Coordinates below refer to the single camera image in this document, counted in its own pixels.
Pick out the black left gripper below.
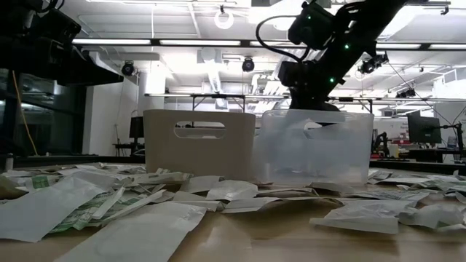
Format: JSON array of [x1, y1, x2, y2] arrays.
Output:
[[0, 17, 125, 87]]

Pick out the clear plastic bin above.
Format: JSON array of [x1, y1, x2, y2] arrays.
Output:
[[254, 109, 375, 186]]

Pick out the black computer monitor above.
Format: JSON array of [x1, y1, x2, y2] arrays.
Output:
[[129, 116, 146, 140], [406, 114, 443, 146]]

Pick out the dark background desk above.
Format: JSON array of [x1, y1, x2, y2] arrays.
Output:
[[374, 147, 466, 164], [112, 142, 146, 158]]

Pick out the linear ceiling light fixture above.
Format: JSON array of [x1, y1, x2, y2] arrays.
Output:
[[71, 37, 466, 51]]

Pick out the green print paper packet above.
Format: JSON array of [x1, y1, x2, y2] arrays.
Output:
[[49, 191, 123, 234], [24, 174, 62, 193]]

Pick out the small white bottle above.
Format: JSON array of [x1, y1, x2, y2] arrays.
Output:
[[3, 152, 15, 175]]

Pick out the white packet black text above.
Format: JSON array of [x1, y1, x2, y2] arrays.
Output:
[[347, 188, 430, 202], [378, 176, 434, 185]]

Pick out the green edged white packet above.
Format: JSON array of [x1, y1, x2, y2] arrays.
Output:
[[125, 170, 194, 186]]

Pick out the narrow white strip packet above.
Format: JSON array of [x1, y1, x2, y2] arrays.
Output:
[[90, 186, 127, 221], [101, 188, 167, 227]]

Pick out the light grey plastic bin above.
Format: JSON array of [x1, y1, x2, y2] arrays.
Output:
[[143, 108, 257, 181]]

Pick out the brown paper packet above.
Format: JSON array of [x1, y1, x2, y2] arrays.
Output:
[[0, 177, 27, 200]]

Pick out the large white paper packet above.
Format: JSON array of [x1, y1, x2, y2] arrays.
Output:
[[53, 202, 208, 262], [0, 176, 107, 244]]

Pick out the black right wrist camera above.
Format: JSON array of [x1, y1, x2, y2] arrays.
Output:
[[278, 60, 311, 88]]

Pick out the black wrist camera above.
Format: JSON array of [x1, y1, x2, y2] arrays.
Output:
[[278, 60, 311, 88], [34, 9, 82, 47]]

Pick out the black ceiling camera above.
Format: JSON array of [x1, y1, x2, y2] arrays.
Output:
[[358, 52, 390, 76], [121, 60, 138, 77], [241, 56, 256, 73]]

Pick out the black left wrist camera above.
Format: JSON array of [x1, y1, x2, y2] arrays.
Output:
[[34, 9, 82, 47]]

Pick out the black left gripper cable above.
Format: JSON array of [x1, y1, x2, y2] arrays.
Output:
[[45, 0, 66, 12]]

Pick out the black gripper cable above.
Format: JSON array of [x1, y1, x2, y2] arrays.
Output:
[[256, 15, 310, 63], [45, 0, 66, 12]]

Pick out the yellow cable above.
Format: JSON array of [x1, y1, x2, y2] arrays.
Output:
[[12, 70, 39, 156]]

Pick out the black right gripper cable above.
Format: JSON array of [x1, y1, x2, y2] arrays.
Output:
[[256, 15, 310, 63]]

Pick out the black background rig frame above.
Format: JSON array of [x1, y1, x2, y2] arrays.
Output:
[[144, 92, 374, 114]]

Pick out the white ring light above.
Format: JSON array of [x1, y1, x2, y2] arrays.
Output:
[[213, 5, 235, 31]]

